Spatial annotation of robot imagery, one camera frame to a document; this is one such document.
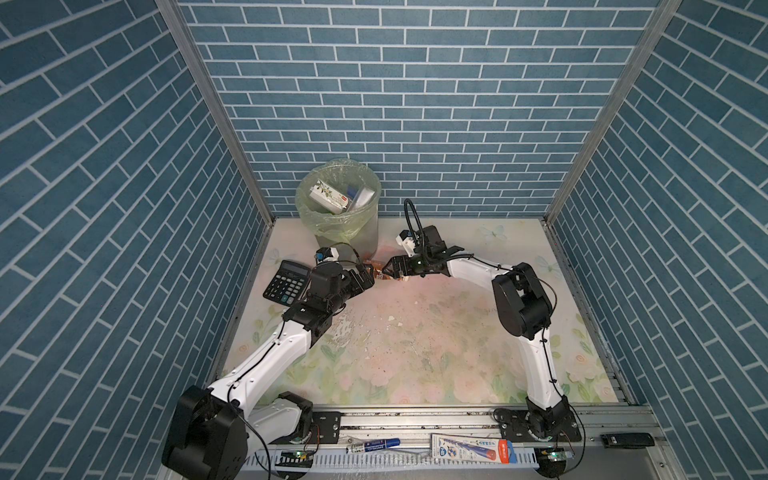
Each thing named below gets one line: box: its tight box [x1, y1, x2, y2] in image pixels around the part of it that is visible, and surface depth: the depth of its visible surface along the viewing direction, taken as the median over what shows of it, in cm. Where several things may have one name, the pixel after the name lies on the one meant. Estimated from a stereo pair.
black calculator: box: [263, 260, 311, 307], surface depth 101 cm
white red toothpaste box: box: [431, 434, 518, 464], surface depth 71 cm
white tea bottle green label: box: [309, 180, 349, 215], surface depth 96 cm
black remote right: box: [600, 432, 655, 448], surface depth 71 cm
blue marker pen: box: [346, 438, 401, 454], surface depth 71 cm
